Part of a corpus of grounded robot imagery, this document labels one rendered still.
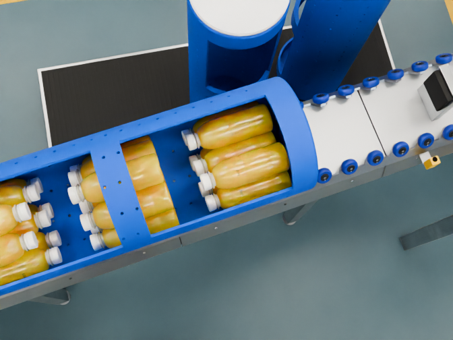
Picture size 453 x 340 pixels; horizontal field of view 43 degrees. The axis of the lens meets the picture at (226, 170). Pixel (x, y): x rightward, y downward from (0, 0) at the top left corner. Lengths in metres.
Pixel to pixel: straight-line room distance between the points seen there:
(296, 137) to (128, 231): 0.42
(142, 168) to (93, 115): 1.20
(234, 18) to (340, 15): 0.41
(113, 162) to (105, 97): 1.24
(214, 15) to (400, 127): 0.59
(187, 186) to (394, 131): 0.59
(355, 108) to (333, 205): 0.94
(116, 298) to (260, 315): 0.59
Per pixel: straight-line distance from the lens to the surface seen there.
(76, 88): 2.52
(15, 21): 2.88
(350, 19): 1.88
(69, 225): 1.52
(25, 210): 1.32
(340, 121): 1.64
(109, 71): 2.52
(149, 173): 1.28
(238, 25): 1.59
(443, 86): 1.60
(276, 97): 1.31
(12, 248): 1.35
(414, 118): 1.71
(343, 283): 2.51
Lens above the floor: 2.43
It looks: 75 degrees down
